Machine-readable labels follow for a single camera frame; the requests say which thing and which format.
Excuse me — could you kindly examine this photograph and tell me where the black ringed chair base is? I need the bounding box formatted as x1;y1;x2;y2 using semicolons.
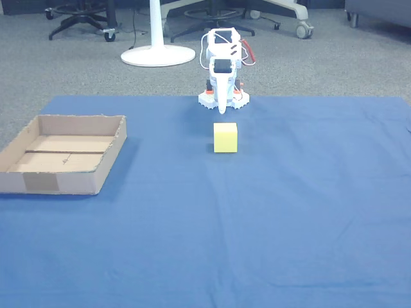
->
169;0;256;44

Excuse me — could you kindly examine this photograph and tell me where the blue cloth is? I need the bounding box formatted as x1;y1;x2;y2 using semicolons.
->
0;94;411;308

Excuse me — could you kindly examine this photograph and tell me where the black floor cable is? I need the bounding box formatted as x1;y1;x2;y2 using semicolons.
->
128;8;146;51

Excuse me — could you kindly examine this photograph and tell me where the white pedestal stand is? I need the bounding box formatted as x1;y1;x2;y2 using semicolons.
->
120;0;197;68

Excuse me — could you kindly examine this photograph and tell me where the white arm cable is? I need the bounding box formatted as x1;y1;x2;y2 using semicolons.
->
200;33;210;72

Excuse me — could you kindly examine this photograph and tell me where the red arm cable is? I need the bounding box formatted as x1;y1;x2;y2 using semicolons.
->
239;38;258;67

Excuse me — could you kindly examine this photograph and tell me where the yellow foam block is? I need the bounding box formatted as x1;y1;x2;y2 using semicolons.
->
213;122;239;154

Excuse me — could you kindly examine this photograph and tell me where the black office chair base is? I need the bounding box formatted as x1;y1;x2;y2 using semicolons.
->
44;0;118;43

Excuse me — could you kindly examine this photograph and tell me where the grey chair base with casters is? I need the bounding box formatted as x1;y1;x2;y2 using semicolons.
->
159;0;315;40

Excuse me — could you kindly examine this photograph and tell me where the shallow cardboard box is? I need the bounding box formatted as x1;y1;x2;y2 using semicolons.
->
0;114;128;196

